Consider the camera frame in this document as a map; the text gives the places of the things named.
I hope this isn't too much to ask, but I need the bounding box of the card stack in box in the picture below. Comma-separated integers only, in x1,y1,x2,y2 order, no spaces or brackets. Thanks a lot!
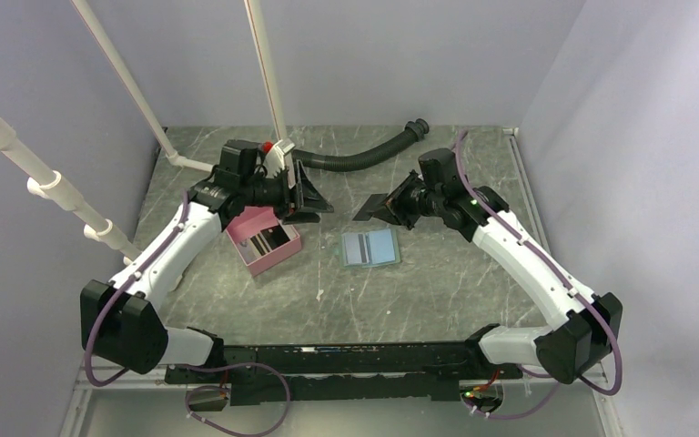
237,225,290,264

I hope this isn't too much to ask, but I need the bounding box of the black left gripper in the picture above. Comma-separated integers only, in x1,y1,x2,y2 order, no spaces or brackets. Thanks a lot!
241,161,334,226

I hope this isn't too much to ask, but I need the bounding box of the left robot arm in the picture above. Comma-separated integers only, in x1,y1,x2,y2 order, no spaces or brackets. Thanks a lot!
80,140,333,387

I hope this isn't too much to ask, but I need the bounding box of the aluminium frame rail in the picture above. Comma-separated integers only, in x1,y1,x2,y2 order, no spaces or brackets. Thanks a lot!
75,346,607,391

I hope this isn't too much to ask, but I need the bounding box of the black corrugated hose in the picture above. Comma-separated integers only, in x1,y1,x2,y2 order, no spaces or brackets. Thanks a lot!
291,118,431,174

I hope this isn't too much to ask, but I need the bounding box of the mint green card holder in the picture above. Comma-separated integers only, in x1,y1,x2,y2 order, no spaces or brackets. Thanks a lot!
340,229,400,268

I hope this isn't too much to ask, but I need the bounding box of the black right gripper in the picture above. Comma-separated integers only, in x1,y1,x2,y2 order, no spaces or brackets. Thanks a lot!
367,169,444,230

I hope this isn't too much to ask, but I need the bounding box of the pink card box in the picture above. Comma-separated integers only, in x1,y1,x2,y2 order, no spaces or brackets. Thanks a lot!
225,207,302,277

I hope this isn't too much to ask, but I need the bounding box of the white PVC pipe frame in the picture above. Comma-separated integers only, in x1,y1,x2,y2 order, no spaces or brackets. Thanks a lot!
72,1,287,171

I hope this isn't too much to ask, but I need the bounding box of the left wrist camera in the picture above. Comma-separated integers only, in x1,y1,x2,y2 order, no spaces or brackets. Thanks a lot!
260,138,296,188

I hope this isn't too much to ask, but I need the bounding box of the white PVC pipe with fittings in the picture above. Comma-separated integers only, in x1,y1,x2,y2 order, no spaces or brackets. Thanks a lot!
0,117,140,261

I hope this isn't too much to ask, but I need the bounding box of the white card with black stripe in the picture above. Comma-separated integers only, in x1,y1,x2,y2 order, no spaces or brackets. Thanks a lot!
342,233,370,266

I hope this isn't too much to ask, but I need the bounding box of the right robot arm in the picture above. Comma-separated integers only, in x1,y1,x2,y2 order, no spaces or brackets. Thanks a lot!
355,148,623,384

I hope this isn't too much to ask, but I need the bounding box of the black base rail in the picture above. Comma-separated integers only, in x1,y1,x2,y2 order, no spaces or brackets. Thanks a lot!
165,335,522,406

